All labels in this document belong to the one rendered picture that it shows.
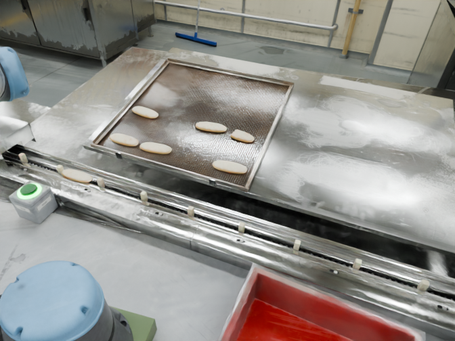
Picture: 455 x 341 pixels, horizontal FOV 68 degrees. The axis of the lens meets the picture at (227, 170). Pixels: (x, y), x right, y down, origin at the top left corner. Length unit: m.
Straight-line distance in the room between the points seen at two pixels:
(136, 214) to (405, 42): 3.62
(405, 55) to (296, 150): 3.25
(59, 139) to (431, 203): 1.15
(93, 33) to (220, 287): 3.10
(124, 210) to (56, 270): 0.40
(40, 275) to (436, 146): 1.04
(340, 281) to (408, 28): 3.51
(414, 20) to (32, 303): 3.94
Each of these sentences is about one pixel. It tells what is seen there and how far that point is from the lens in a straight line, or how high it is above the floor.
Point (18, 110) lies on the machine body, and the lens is 1.54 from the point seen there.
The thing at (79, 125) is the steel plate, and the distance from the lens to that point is 1.35.
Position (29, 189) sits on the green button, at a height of 0.91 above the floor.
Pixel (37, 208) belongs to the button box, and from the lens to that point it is 0.98.
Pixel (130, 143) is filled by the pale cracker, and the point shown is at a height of 0.90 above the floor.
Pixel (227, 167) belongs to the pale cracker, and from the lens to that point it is 0.94.
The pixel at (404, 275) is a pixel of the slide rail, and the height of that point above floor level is 0.85.
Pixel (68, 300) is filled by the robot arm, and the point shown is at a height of 1.08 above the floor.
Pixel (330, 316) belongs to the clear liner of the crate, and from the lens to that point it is 0.73.
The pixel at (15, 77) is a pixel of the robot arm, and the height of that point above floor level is 1.29.
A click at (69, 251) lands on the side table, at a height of 0.82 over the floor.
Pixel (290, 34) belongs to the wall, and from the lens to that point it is 4.51.
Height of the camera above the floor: 1.51
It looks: 40 degrees down
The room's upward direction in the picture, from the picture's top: 3 degrees clockwise
